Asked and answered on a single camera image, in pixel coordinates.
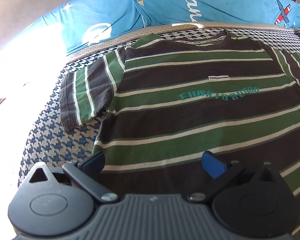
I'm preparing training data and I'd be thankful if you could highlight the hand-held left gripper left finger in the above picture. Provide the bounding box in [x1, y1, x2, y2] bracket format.
[24, 152, 120, 204]

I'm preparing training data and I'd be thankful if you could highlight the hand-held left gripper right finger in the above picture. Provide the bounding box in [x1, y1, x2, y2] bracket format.
[189, 152, 280, 202]

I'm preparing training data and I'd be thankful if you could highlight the green brown striped t-shirt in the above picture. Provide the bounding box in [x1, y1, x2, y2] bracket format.
[60, 29, 300, 239]

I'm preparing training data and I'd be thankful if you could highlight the houndstooth sofa mat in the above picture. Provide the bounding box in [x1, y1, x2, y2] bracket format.
[15, 21, 300, 188]

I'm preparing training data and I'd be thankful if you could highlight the blue printed sofa cover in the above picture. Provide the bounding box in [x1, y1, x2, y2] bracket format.
[0, 0, 300, 55]

